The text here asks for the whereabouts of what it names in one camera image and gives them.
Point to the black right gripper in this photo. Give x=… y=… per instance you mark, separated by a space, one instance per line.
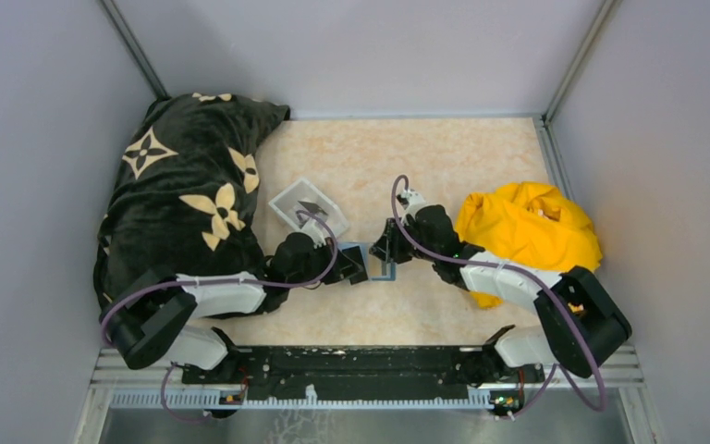
x=388 y=246

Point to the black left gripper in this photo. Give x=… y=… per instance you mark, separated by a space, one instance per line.
x=345 y=268

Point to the blue leather card holder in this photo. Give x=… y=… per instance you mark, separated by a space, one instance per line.
x=375 y=269

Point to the white plastic card tray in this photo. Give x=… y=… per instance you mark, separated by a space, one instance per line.
x=293 y=204

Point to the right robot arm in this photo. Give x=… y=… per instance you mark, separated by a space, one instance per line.
x=580 y=326

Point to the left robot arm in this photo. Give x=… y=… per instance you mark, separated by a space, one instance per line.
x=152 y=320

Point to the grey card stack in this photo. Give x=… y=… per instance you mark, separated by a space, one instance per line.
x=312 y=208

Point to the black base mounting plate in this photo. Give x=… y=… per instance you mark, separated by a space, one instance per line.
x=405 y=373

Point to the yellow cloth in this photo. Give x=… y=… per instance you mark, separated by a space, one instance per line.
x=532 y=224

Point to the black floral blanket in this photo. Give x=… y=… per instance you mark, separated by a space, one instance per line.
x=186 y=192

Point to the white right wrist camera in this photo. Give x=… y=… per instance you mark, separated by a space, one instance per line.
x=411 y=202

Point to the aluminium frame rail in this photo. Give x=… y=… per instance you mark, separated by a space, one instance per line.
x=158 y=385

